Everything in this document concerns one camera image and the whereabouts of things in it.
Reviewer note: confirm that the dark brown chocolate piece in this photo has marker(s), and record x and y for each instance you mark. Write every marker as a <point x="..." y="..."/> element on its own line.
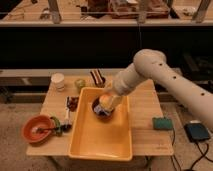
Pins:
<point x="72" y="103"/>

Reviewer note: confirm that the yellow plastic tray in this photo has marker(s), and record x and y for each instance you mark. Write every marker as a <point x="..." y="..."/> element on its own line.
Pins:
<point x="94" y="138"/>

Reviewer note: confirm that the white handled utensil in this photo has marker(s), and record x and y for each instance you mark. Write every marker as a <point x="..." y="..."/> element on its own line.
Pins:
<point x="67" y="116"/>

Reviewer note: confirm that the crumpled blue-white cloth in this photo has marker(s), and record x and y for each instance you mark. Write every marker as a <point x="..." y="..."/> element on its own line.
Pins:
<point x="100" y="111"/>

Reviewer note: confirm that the green vegetable toy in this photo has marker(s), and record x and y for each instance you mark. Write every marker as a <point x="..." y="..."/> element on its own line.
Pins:
<point x="58" y="129"/>

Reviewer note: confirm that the striped brown cake slice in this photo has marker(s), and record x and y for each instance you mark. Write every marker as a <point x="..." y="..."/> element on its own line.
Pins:
<point x="98" y="79"/>

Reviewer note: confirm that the green apple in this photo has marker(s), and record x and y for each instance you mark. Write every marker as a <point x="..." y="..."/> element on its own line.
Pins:
<point x="79" y="84"/>

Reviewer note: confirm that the black device on floor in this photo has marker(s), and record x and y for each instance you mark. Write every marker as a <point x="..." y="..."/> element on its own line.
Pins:
<point x="196" y="132"/>

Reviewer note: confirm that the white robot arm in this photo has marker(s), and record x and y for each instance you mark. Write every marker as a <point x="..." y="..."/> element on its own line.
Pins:
<point x="151" y="64"/>

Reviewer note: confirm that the orange bowl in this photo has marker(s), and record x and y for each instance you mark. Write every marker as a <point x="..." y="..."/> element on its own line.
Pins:
<point x="37" y="129"/>

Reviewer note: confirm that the white paper cup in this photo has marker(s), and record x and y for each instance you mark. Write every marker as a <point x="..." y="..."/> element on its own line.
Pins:
<point x="57" y="80"/>

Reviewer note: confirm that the orange-red apple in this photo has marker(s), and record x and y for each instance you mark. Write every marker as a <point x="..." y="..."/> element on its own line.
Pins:
<point x="106" y="101"/>

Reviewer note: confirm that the green sponge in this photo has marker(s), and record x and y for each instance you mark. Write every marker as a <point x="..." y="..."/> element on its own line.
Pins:
<point x="162" y="123"/>

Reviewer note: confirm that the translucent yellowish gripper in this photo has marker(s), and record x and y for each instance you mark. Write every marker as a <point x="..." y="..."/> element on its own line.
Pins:
<point x="115" y="101"/>

